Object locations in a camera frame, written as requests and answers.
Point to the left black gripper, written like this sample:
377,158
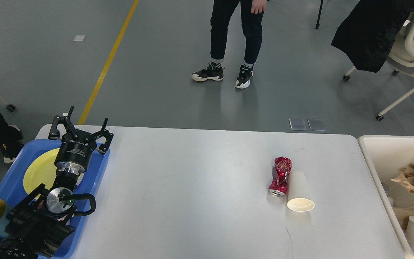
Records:
76,154

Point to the person in black clothes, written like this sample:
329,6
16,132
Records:
10,140

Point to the red snack wrapper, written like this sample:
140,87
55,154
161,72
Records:
280,184

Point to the yellow plastic plate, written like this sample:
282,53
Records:
41,171

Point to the black stand leg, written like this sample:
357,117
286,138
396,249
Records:
317,25

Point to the right floor plate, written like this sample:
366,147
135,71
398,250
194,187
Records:
316,124

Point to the pale green plate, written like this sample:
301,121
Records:
79,178

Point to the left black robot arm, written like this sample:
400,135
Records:
39,223

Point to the white plastic bin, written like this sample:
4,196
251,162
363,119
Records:
384,156

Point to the left floor plate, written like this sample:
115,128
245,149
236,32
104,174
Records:
298,124

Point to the black jacket on chair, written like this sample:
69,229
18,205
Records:
368,33

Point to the floor plate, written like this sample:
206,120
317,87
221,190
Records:
298,124
316,124

